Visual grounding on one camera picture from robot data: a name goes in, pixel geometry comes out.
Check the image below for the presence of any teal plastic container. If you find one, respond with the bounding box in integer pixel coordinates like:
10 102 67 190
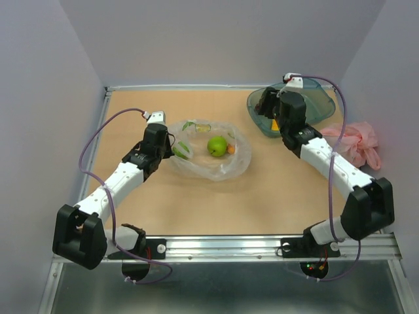
247 78 336 138

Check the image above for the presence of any orange fruit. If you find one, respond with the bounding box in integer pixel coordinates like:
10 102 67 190
271 120 279 131

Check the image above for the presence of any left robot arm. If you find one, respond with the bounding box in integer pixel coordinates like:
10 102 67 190
52 123 173 270

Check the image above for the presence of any green apple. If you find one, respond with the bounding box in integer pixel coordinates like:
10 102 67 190
207 136 228 157

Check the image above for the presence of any clear plastic bag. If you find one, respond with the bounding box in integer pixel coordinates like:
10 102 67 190
168 120 251 182

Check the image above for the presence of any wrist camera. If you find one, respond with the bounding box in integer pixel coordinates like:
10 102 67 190
142 111 166 125
283 73 304 89

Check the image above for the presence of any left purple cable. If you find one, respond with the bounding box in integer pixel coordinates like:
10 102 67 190
79 109 173 285

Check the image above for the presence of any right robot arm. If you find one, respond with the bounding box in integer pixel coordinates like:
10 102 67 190
255 87 395 258

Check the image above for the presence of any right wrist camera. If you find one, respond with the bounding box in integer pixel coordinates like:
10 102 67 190
283 73 304 89

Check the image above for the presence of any pink plastic bag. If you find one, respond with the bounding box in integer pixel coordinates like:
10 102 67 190
320 122 382 170

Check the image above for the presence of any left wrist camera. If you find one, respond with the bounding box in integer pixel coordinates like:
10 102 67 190
142 111 166 125

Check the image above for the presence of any small peach fruit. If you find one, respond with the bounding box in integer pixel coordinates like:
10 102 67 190
227 144 235 154

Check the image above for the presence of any aluminium front rail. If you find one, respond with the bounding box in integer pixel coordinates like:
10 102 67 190
54 232 404 263

